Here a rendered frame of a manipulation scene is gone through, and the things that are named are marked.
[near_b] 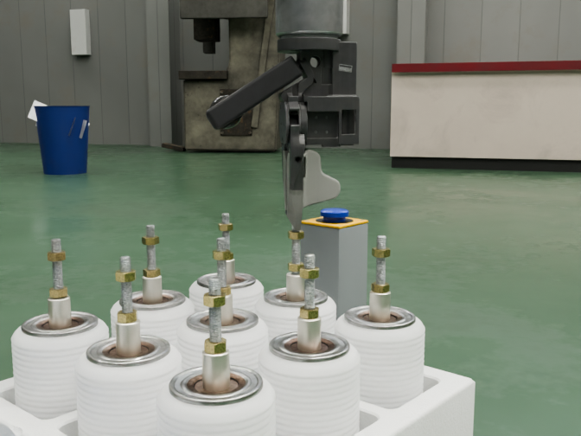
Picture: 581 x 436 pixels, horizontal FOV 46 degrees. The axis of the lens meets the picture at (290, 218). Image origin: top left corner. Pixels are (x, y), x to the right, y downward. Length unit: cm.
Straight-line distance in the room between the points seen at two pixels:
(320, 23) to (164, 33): 794
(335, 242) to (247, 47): 646
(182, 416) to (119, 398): 10
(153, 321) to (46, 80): 919
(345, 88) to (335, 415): 35
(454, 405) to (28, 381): 43
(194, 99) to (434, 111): 293
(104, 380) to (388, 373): 28
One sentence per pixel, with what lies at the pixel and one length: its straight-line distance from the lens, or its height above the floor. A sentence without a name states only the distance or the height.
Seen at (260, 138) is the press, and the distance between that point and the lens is 730.
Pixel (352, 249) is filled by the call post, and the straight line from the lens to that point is 95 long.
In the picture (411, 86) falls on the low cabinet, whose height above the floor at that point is 64.
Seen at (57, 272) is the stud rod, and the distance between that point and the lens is 73.
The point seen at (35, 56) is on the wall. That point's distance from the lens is 1001.
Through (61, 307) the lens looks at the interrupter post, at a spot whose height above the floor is 27.
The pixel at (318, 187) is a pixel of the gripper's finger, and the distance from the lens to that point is 76.
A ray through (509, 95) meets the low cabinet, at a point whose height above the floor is 57.
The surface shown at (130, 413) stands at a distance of 62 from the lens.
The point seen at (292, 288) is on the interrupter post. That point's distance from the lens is 79.
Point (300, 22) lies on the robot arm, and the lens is 75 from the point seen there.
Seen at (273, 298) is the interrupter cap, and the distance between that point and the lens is 80.
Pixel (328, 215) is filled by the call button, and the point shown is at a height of 32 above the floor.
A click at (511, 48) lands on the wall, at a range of 801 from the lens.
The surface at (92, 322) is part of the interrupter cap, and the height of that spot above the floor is 25.
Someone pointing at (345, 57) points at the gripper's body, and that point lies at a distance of 77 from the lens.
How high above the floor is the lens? 47
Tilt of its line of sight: 9 degrees down
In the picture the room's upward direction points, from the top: straight up
